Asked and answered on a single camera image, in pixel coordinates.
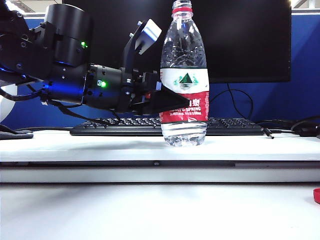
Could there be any dark grey cloth garment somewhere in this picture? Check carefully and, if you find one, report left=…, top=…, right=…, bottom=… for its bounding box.
left=0, top=124, right=34, bottom=140

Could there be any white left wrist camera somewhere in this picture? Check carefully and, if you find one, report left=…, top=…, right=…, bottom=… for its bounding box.
left=122, top=18, right=163, bottom=74

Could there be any thick black keyboard cable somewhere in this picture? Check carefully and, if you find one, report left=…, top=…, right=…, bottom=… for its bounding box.
left=14, top=126, right=74, bottom=133

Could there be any black coiled power cable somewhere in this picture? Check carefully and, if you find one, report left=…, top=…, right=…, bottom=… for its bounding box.
left=254, top=115, right=320, bottom=140

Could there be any thin black monitor cable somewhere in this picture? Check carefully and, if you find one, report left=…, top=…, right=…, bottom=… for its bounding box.
left=208, top=83, right=254, bottom=120

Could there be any clear plastic water bottle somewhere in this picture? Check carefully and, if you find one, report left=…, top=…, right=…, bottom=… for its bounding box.
left=159, top=0, right=210, bottom=148

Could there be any black barrel plug cable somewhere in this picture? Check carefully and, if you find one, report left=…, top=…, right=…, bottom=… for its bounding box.
left=262, top=127, right=294, bottom=140

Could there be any black computer keyboard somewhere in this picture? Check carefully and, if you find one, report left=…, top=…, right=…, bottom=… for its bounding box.
left=69, top=116, right=265, bottom=137

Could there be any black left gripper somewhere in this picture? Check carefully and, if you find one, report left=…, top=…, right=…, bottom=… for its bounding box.
left=120, top=66, right=191, bottom=116

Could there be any black computer monitor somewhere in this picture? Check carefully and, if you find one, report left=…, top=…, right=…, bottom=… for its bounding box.
left=61, top=0, right=293, bottom=84

